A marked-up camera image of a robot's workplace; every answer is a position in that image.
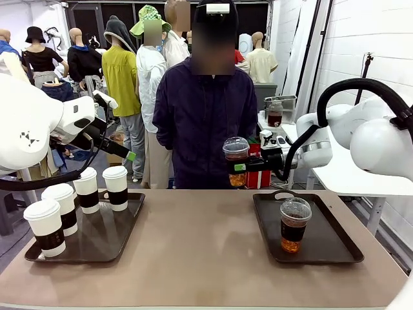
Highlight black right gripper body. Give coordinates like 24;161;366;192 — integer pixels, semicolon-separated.
257;150;293;171

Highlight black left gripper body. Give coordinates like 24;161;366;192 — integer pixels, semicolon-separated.
69;118;112;153

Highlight clear plastic iced coffee cup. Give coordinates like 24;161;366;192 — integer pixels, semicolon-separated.
222;136;250;187
279;197;312;254

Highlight white paper cup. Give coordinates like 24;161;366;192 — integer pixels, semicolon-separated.
72;167;100;214
102;165;129;212
41;183;79;237
23;199;66;258

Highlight person's right forearm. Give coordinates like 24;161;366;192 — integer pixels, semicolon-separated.
152;109;175;151

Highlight person's left forearm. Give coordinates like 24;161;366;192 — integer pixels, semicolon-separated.
240;106;259;145

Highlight dark brown serving tray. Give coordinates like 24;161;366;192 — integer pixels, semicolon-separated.
252;190;365;265
25;190;146;264

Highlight small cardboard box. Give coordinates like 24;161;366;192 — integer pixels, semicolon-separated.
106;132;126;167

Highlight red gift box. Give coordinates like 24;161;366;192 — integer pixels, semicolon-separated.
244;143;272;189

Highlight glass jar of brown liquid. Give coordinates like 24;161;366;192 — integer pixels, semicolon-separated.
267;100;284;128

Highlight person in navy jacket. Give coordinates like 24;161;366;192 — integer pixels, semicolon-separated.
152;0;259;190

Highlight mannequin in yellow-green blouse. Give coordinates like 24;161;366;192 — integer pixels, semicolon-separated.
102;15;146;182

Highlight grey cabinet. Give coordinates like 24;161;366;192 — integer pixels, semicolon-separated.
253;82;278;113

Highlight white side table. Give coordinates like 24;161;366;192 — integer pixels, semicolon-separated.
311;124;413;236

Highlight mannequin in black hoodie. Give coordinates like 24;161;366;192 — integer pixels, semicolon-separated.
67;27;103;92

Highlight figure in white jacket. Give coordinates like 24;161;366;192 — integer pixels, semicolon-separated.
130;5;172;190

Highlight mannequin in black top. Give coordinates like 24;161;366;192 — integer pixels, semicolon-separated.
21;26;69;88

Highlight mannequin in cream shirt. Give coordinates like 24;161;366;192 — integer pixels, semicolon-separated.
245;31;279;84

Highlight black bucket hat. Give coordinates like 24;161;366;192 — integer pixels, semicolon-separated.
25;26;46;44

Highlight person in cream jacket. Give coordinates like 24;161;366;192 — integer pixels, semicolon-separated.
163;0;192;69

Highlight mannequin in blue jacket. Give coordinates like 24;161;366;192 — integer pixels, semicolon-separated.
0;28;30;85

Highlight green checked bucket hat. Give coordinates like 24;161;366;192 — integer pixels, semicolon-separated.
130;5;172;39

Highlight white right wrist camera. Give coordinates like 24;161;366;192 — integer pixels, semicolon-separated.
259;129;290;150

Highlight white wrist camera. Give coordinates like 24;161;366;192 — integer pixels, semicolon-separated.
259;129;290;150
92;90;119;110

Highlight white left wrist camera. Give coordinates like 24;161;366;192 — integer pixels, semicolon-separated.
92;90;119;110

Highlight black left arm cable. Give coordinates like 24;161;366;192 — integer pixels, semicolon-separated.
0;93;109;191

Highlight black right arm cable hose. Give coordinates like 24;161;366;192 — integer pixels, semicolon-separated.
274;77;413;181

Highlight black camera tripod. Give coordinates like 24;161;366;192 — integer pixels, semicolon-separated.
354;51;375;106

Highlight white head-mounted camera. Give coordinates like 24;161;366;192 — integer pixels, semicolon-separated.
206;3;230;14

